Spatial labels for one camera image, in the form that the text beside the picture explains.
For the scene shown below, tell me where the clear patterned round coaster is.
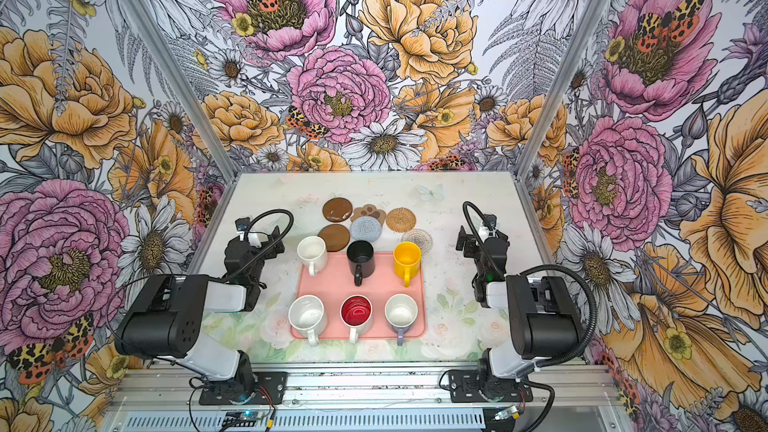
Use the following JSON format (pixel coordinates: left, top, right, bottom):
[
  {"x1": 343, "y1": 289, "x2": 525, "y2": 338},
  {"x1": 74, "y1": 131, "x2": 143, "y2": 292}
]
[{"x1": 401, "y1": 229, "x2": 434, "y2": 254}]

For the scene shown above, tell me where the woven rattan round coaster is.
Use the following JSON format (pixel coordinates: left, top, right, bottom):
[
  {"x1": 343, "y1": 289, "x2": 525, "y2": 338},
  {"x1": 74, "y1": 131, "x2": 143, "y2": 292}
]
[{"x1": 385, "y1": 207, "x2": 417, "y2": 233}]

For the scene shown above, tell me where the dark brown round coaster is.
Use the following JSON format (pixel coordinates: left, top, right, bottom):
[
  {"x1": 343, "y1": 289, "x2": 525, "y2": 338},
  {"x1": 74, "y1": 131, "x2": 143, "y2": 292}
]
[{"x1": 322, "y1": 197, "x2": 354, "y2": 223}]

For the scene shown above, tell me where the grey round felt coaster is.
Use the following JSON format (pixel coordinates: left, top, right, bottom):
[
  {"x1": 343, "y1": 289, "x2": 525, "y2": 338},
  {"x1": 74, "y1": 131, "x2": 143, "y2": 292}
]
[{"x1": 349, "y1": 216, "x2": 382, "y2": 243}]

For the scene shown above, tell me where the brown paw shaped coaster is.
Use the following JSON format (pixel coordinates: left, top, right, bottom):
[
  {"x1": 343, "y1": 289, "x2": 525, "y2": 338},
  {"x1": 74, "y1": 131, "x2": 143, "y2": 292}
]
[{"x1": 350, "y1": 204, "x2": 387, "y2": 225}]

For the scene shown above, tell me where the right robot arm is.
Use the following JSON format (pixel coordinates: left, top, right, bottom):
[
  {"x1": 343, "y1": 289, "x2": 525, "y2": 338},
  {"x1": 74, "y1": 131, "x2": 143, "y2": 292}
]
[{"x1": 448, "y1": 214, "x2": 599, "y2": 403}]

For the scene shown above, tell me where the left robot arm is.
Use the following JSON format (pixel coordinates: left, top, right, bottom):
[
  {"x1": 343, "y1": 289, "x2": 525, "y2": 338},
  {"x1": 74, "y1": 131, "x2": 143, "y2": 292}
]
[{"x1": 113, "y1": 208, "x2": 294, "y2": 404}]

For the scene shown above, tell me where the white mug back left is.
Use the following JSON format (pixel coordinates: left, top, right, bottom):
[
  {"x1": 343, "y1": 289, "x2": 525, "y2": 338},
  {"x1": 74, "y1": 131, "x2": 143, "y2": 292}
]
[{"x1": 297, "y1": 236, "x2": 328, "y2": 277}]

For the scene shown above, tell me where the yellow mug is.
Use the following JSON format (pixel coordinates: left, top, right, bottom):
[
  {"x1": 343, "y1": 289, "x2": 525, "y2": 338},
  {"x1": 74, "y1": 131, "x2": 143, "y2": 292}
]
[{"x1": 393, "y1": 241, "x2": 422, "y2": 287}]

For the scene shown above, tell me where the white mug front left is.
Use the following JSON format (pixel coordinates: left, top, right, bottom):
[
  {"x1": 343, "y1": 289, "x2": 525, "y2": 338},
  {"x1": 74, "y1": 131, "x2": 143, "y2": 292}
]
[{"x1": 288, "y1": 295, "x2": 328, "y2": 346}]

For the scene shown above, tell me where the white lavender mug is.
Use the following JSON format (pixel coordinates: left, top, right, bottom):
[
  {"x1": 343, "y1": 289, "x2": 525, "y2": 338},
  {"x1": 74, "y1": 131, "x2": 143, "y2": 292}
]
[{"x1": 385, "y1": 294, "x2": 419, "y2": 347}]

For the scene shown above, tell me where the black mug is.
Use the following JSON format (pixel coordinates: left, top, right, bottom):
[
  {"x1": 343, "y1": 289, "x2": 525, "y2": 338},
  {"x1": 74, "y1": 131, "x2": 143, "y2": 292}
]
[{"x1": 346, "y1": 240, "x2": 376, "y2": 287}]

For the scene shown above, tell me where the pink silicone tray mat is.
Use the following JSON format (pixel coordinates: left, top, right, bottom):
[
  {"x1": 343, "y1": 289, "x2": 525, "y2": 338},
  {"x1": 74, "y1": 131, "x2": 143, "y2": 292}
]
[{"x1": 296, "y1": 252, "x2": 427, "y2": 341}]

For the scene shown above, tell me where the red inside mug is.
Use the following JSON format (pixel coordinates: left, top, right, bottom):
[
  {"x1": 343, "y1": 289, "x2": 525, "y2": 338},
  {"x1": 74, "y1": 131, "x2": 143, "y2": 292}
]
[{"x1": 340, "y1": 295, "x2": 374, "y2": 344}]

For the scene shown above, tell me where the left circuit board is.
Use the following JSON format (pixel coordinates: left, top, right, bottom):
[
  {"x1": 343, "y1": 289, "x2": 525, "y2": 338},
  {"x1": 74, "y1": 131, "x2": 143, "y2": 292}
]
[{"x1": 220, "y1": 410, "x2": 272, "y2": 431}]

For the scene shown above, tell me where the circuit board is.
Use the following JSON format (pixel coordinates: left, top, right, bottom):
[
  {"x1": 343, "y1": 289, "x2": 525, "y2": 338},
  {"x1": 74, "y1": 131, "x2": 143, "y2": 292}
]
[
  {"x1": 493, "y1": 405, "x2": 520, "y2": 421},
  {"x1": 220, "y1": 410, "x2": 272, "y2": 431}
]

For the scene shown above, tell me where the right circuit board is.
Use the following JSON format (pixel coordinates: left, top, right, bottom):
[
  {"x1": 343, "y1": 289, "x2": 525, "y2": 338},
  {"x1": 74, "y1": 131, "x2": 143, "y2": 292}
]
[{"x1": 493, "y1": 405, "x2": 520, "y2": 421}]

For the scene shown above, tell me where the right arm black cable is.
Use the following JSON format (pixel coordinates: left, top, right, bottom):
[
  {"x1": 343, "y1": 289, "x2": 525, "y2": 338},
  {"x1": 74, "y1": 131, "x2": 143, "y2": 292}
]
[{"x1": 461, "y1": 200, "x2": 599, "y2": 432}]

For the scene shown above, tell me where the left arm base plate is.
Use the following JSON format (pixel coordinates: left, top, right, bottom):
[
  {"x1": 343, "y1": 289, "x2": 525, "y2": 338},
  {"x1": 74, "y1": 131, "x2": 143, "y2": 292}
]
[{"x1": 198, "y1": 371, "x2": 288, "y2": 406}]

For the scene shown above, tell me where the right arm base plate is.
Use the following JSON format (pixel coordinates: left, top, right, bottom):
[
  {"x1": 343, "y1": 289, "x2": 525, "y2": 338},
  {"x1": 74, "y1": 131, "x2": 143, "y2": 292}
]
[{"x1": 439, "y1": 369, "x2": 533, "y2": 403}]

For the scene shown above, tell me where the aluminium front rail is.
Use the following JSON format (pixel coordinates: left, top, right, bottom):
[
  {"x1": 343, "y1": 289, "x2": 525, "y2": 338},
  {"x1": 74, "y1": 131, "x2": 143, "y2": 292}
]
[{"x1": 108, "y1": 361, "x2": 620, "y2": 413}]

